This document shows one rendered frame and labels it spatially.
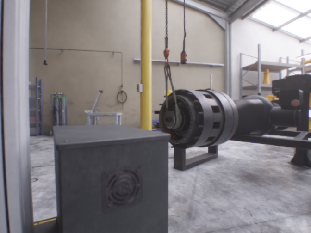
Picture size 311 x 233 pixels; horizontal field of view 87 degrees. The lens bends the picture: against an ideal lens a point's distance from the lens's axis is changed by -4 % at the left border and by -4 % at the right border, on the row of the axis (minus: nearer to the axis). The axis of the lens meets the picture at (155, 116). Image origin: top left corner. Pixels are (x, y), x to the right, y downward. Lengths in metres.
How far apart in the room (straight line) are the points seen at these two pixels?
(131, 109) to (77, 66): 2.77
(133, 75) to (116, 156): 7.07
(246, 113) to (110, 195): 1.85
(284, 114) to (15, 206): 2.48
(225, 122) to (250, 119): 0.71
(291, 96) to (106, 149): 2.30
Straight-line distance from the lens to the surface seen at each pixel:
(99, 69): 7.58
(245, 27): 10.35
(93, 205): 0.53
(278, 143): 2.20
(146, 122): 3.93
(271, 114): 2.55
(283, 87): 3.90
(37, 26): 8.68
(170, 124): 1.39
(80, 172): 0.49
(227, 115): 1.56
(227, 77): 8.79
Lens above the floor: 0.92
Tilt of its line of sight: 2 degrees down
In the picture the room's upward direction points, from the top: straight up
